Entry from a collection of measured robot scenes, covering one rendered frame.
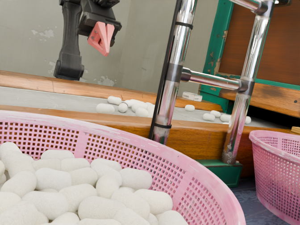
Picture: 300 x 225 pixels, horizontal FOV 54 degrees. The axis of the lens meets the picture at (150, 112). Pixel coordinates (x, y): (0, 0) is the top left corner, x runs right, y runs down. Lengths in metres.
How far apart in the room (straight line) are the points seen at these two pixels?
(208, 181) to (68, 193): 0.10
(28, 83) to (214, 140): 0.43
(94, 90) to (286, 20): 0.60
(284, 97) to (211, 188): 0.66
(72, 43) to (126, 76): 1.88
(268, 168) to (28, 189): 0.32
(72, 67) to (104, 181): 0.78
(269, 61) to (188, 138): 0.58
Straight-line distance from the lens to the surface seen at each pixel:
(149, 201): 0.24
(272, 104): 0.87
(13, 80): 0.71
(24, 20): 2.64
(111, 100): 0.69
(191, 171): 0.25
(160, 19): 2.64
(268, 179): 0.46
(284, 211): 0.46
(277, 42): 0.99
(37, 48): 2.67
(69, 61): 1.01
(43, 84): 0.72
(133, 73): 2.81
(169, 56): 0.38
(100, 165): 0.27
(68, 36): 1.05
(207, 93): 1.11
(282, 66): 0.96
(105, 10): 0.79
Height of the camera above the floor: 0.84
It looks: 8 degrees down
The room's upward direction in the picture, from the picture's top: 12 degrees clockwise
